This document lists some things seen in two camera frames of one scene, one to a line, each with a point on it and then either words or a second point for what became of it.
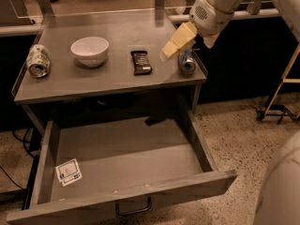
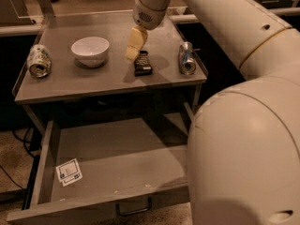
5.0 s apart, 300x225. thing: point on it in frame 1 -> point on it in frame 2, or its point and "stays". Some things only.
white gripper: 208,18 -> 149,17
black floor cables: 24,141 stays
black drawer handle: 133,211 stays
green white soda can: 38,60 stays
